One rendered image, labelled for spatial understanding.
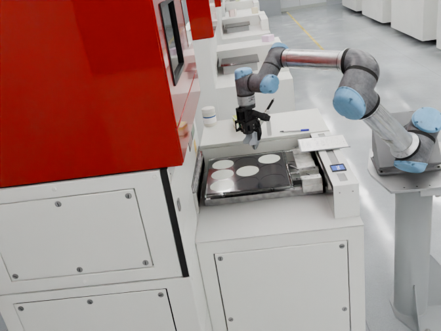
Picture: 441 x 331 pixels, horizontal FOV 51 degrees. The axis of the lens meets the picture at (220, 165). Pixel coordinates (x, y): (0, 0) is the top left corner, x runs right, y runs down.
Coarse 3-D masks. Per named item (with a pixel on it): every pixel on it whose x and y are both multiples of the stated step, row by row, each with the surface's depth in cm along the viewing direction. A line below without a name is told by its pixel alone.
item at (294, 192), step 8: (256, 192) 196; (264, 192) 195; (272, 192) 194; (280, 192) 194; (288, 192) 194; (296, 192) 193; (304, 192) 193; (312, 192) 193; (320, 192) 193; (208, 200) 196; (216, 200) 196; (224, 200) 196; (232, 200) 196; (240, 200) 196; (248, 200) 196
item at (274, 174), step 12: (252, 156) 218; (228, 168) 210; (264, 168) 205; (276, 168) 203; (216, 180) 201; (228, 180) 199; (240, 180) 198; (252, 180) 196; (264, 180) 194; (276, 180) 193; (288, 180) 191; (216, 192) 190
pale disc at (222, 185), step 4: (224, 180) 200; (212, 184) 198; (216, 184) 197; (220, 184) 197; (224, 184) 196; (228, 184) 196; (232, 184) 195; (212, 188) 194; (216, 188) 193; (220, 188) 193; (224, 188) 192; (228, 188) 192
